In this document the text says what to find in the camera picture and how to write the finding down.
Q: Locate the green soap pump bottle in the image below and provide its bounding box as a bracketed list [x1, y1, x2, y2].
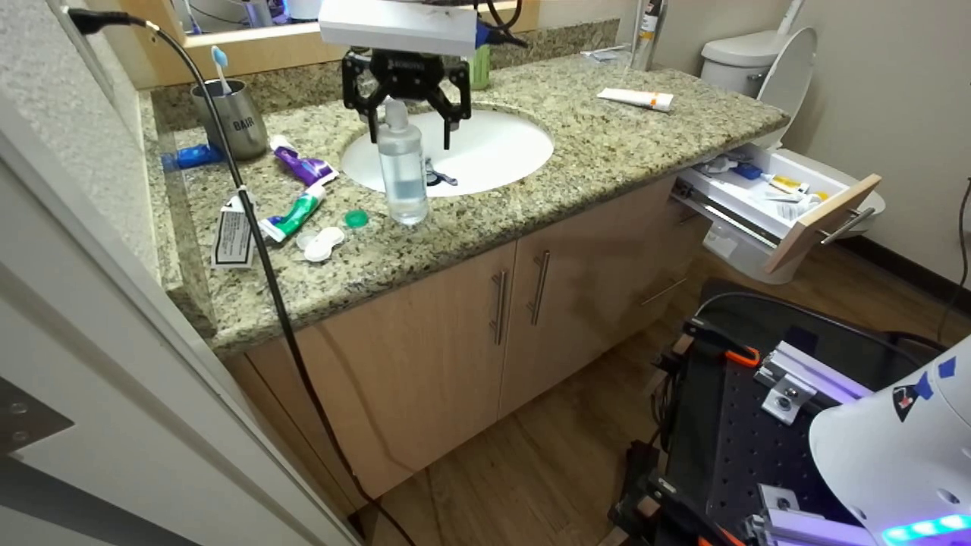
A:
[469, 46, 491, 90]

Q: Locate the white contact lens case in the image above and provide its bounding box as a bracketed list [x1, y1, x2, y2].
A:
[302, 227, 345, 264]

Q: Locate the green white toothpaste tube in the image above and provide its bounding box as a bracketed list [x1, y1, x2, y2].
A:
[259, 186, 326, 242]

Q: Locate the black robot cart table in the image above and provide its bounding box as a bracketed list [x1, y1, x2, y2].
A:
[609, 282, 943, 546]

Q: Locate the metal cup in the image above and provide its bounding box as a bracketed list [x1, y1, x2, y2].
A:
[190, 78, 267, 159]

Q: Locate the white door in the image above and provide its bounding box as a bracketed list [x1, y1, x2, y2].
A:
[3, 109, 358, 546]

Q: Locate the clear liquid plastic bottle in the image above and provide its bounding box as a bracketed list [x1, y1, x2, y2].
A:
[378, 100, 428, 223]

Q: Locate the green round cap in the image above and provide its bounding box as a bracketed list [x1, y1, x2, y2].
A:
[343, 209, 369, 231]

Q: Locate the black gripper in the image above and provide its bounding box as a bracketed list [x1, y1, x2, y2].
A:
[339, 48, 471, 152]

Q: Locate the blue object behind cup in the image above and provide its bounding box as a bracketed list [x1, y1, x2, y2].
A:
[160, 145, 224, 168]

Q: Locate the white toilet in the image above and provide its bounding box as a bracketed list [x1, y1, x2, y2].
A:
[702, 0, 819, 117]

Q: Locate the purple toothpaste tube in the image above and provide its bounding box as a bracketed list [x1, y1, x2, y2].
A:
[270, 137, 338, 189]

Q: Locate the blue white toothbrush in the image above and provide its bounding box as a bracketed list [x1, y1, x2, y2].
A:
[209, 46, 235, 96]

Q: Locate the black power cable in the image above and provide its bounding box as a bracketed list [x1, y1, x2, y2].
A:
[65, 6, 418, 546]

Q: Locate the white tube orange cap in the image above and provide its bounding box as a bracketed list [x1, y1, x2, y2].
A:
[599, 87, 673, 113]

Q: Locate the open wooden drawer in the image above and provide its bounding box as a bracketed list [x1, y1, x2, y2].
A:
[673, 145, 887, 284]

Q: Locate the grey white flat tube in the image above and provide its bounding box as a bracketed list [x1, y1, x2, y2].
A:
[214, 196, 253, 266]

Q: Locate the wood framed mirror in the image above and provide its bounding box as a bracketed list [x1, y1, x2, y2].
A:
[109, 0, 544, 87]

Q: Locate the white oval sink basin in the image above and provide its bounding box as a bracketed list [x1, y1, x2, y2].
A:
[339, 105, 555, 196]

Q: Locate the wooden vanity cabinet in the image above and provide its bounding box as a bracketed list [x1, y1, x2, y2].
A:
[227, 179, 705, 516]

